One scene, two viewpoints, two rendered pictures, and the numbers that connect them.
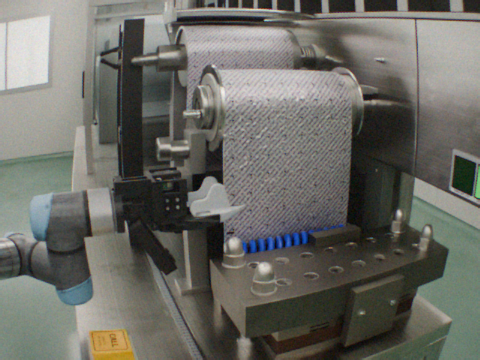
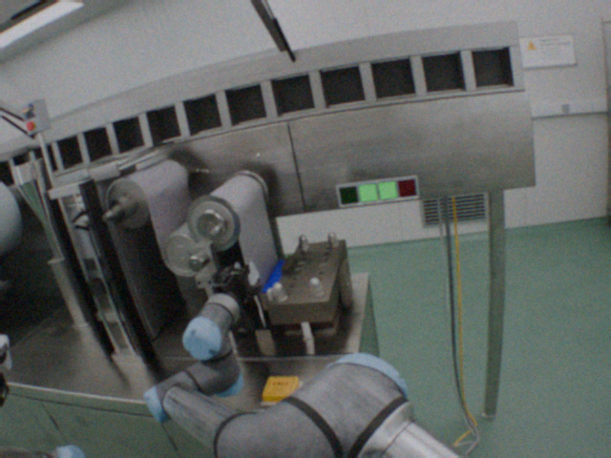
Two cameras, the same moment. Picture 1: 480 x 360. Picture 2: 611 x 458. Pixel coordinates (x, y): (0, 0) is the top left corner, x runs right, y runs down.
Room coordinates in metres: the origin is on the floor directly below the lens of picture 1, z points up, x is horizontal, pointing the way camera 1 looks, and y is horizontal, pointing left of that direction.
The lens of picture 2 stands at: (0.01, 0.76, 1.53)
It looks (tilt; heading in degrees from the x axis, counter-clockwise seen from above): 19 degrees down; 304
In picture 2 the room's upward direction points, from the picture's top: 11 degrees counter-clockwise
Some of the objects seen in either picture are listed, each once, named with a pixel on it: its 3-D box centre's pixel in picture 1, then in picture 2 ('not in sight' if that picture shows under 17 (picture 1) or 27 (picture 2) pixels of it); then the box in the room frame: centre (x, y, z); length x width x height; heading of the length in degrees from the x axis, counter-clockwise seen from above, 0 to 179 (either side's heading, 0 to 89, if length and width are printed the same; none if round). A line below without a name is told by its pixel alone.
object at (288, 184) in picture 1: (292, 190); (261, 252); (0.75, -0.09, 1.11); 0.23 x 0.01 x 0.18; 110
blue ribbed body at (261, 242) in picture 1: (297, 242); (275, 278); (0.74, -0.10, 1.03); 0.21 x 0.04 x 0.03; 110
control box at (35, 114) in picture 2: not in sight; (34, 116); (1.30, 0.20, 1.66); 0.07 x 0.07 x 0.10; 19
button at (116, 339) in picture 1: (110, 346); (281, 389); (0.54, 0.21, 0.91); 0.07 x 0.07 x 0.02; 20
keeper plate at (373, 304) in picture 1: (373, 310); (347, 282); (0.58, -0.21, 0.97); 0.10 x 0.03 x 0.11; 110
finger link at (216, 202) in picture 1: (218, 202); (252, 272); (0.69, 0.03, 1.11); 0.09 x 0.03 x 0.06; 109
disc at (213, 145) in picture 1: (210, 106); (213, 223); (0.77, 0.05, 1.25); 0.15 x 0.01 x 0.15; 20
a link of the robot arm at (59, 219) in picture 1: (60, 217); (208, 332); (0.62, 0.29, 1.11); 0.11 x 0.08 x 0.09; 110
